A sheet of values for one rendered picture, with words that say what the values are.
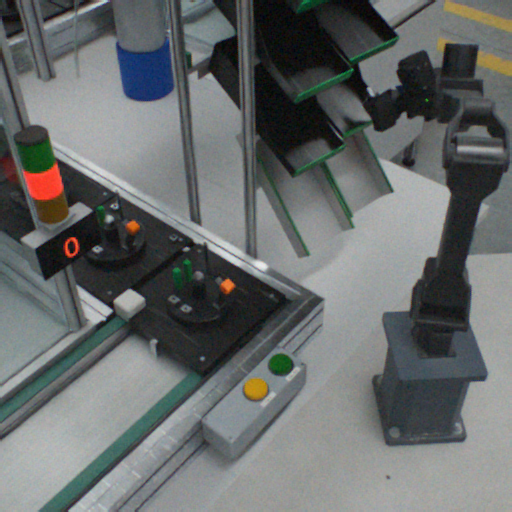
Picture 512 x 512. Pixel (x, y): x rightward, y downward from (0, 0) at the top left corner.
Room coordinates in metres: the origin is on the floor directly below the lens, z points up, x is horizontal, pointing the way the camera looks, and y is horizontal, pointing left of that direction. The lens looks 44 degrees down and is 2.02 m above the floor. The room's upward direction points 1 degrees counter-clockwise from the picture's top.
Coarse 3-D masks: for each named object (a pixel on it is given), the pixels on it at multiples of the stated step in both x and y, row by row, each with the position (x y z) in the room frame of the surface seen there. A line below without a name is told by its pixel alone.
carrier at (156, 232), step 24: (96, 216) 1.20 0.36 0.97; (120, 216) 1.17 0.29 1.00; (144, 216) 1.20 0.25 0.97; (120, 240) 1.10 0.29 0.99; (144, 240) 1.10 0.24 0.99; (168, 240) 1.12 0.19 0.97; (192, 240) 1.12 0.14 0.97; (72, 264) 1.05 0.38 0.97; (96, 264) 1.04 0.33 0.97; (120, 264) 1.04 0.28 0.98; (144, 264) 1.04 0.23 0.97; (168, 264) 1.06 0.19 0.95; (96, 288) 0.98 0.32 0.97; (120, 288) 0.98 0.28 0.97
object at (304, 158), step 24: (216, 48) 1.22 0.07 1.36; (216, 72) 1.22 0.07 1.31; (264, 72) 1.26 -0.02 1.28; (264, 96) 1.21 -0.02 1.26; (288, 96) 1.22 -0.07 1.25; (312, 96) 1.20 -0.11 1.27; (264, 120) 1.15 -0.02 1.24; (288, 120) 1.17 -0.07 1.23; (312, 120) 1.18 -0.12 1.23; (288, 144) 1.11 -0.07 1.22; (312, 144) 1.13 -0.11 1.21; (336, 144) 1.14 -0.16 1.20; (288, 168) 1.06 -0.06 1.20
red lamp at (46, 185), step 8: (56, 168) 0.87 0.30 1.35; (32, 176) 0.85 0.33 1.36; (40, 176) 0.85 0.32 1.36; (48, 176) 0.85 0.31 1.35; (56, 176) 0.87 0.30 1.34; (32, 184) 0.85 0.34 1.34; (40, 184) 0.85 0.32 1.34; (48, 184) 0.85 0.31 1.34; (56, 184) 0.86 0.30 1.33; (32, 192) 0.85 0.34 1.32; (40, 192) 0.85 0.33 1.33; (48, 192) 0.85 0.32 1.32; (56, 192) 0.86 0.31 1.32
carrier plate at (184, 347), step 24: (192, 264) 1.04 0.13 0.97; (216, 264) 1.04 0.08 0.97; (144, 288) 0.98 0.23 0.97; (240, 288) 0.97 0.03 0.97; (264, 288) 0.97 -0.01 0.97; (144, 312) 0.91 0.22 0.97; (240, 312) 0.91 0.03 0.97; (264, 312) 0.91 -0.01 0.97; (168, 336) 0.85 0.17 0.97; (192, 336) 0.85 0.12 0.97; (216, 336) 0.85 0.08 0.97; (240, 336) 0.85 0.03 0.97; (192, 360) 0.80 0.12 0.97; (216, 360) 0.80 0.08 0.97
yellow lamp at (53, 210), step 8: (40, 200) 0.85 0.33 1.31; (48, 200) 0.85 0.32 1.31; (56, 200) 0.86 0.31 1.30; (64, 200) 0.87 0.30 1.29; (40, 208) 0.85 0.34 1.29; (48, 208) 0.85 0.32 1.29; (56, 208) 0.85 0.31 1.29; (64, 208) 0.86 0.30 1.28; (40, 216) 0.85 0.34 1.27; (48, 216) 0.85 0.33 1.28; (56, 216) 0.85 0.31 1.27; (64, 216) 0.86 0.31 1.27
